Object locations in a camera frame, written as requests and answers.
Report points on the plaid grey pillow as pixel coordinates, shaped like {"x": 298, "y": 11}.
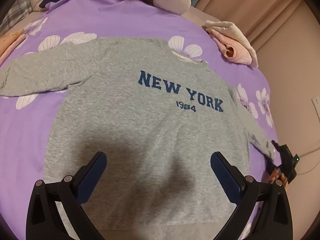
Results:
{"x": 19, "y": 10}

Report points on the folded pink garment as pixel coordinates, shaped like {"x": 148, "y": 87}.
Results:
{"x": 232, "y": 43}

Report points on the grey New York sweatshirt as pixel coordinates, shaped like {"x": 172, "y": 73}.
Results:
{"x": 158, "y": 116}

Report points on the right hand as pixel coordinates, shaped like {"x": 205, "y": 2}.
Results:
{"x": 275, "y": 175}

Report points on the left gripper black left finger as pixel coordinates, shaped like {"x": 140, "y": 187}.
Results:
{"x": 43, "y": 218}

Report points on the pink orange cloth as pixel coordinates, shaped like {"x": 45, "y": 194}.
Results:
{"x": 9, "y": 42}

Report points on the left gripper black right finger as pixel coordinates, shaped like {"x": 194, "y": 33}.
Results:
{"x": 274, "y": 221}

